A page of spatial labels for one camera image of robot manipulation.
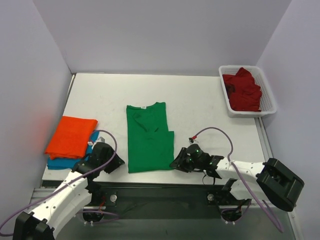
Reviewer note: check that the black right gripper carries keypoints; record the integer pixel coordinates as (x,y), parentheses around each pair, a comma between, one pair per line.
(182,161)

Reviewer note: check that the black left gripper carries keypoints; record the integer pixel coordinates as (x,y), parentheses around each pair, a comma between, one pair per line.
(113,163)

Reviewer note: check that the green t-shirt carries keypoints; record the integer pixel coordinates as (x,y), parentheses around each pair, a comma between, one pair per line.
(149,140)

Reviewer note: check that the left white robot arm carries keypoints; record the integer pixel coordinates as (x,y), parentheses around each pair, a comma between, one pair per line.
(79,189)

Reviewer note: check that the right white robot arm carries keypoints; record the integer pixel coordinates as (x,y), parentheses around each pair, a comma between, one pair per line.
(238,170)

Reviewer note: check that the folded orange t-shirt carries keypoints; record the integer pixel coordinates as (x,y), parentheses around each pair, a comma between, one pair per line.
(70,138)

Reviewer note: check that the folded blue t-shirt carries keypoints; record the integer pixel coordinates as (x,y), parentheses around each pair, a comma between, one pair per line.
(68,163)

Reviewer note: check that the dark red t-shirt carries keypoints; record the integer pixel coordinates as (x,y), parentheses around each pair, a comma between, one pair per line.
(243,93)

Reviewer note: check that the white plastic basket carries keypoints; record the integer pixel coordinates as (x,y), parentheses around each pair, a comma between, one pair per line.
(267,103)

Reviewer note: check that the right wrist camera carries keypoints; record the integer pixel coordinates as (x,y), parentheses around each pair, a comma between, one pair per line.
(192,141)

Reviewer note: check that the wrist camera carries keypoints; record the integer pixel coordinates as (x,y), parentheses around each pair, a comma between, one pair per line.
(192,141)
(100,139)

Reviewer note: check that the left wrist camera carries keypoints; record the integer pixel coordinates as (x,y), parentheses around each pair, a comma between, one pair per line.
(100,139)

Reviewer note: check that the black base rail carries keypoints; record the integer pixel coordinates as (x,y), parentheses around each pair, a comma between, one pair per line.
(165,201)

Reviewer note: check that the aluminium frame rail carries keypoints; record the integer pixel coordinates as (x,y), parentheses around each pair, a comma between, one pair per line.
(275,150)

